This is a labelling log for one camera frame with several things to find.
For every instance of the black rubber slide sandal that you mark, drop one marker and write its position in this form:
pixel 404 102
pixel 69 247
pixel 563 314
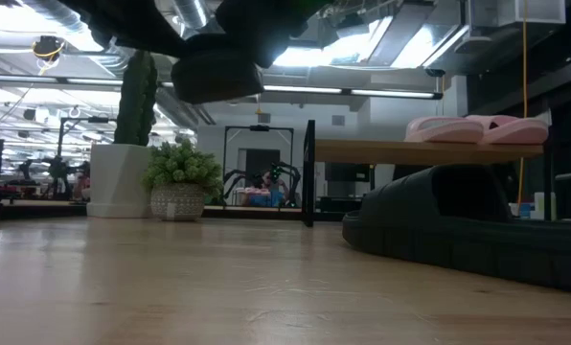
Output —
pixel 410 230
pixel 216 76

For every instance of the pink rubber slide sandal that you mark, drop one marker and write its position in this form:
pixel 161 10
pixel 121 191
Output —
pixel 520 131
pixel 443 130

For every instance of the background black robot arm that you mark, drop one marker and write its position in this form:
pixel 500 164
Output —
pixel 288 170
pixel 233 177

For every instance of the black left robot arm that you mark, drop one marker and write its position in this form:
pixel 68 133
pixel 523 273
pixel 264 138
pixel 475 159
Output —
pixel 122 19

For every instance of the long ceiling light bar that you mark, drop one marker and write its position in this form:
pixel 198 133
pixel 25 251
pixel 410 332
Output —
pixel 391 93

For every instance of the person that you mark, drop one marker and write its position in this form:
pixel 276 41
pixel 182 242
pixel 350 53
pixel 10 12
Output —
pixel 267 184

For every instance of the small succulent patterned pot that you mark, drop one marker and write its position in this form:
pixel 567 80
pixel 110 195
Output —
pixel 182 165

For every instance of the tall cactus white pot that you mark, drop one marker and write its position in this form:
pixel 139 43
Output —
pixel 118 182

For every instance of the white plastic bottle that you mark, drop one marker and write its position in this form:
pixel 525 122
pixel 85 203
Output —
pixel 540 206

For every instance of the black gantry frame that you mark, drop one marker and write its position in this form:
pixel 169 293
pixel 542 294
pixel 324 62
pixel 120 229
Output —
pixel 259 128

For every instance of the wooden shelf black metal frame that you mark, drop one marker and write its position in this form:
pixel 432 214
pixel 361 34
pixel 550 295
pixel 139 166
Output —
pixel 386 152

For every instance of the black aluminium table frame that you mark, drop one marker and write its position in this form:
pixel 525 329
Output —
pixel 247 213

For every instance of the black camera stand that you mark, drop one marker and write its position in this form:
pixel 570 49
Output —
pixel 98 119

